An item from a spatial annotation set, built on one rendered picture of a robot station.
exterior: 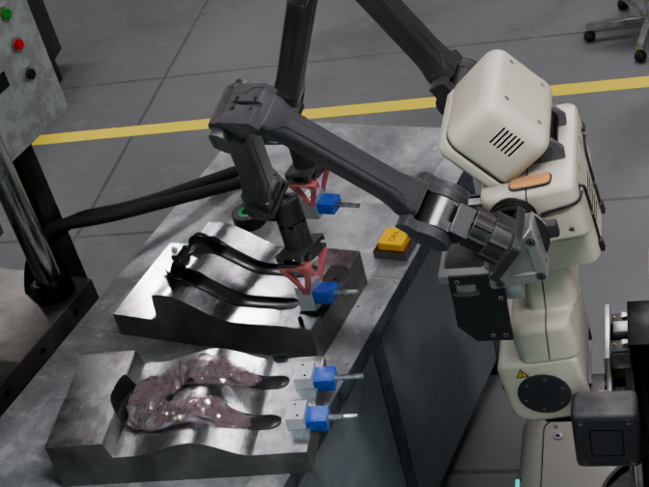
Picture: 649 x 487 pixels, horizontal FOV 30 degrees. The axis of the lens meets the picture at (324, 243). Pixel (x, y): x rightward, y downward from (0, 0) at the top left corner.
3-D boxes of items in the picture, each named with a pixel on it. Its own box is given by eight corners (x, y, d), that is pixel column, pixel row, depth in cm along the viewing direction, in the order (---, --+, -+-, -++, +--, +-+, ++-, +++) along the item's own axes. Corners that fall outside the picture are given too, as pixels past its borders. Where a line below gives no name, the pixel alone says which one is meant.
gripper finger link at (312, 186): (295, 211, 269) (284, 176, 264) (308, 192, 274) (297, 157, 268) (321, 213, 266) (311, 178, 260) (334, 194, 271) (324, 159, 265)
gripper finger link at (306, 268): (288, 300, 244) (274, 259, 241) (303, 283, 250) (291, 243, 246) (317, 300, 241) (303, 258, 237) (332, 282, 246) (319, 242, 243)
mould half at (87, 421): (329, 375, 244) (318, 334, 238) (313, 472, 224) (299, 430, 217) (99, 392, 256) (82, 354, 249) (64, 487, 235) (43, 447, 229)
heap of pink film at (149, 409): (264, 370, 241) (254, 340, 236) (249, 435, 227) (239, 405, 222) (142, 379, 247) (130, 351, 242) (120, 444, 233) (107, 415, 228)
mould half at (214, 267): (368, 282, 266) (355, 234, 258) (320, 362, 248) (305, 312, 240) (177, 262, 288) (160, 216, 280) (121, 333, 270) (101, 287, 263)
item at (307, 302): (367, 298, 245) (360, 273, 243) (356, 309, 241) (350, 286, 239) (312, 299, 251) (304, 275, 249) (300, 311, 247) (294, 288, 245)
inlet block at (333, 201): (366, 209, 269) (360, 188, 266) (357, 222, 266) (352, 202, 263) (315, 205, 276) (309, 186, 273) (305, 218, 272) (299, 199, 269)
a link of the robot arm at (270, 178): (233, 142, 195) (260, 84, 197) (201, 130, 196) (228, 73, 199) (268, 225, 236) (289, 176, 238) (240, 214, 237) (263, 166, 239)
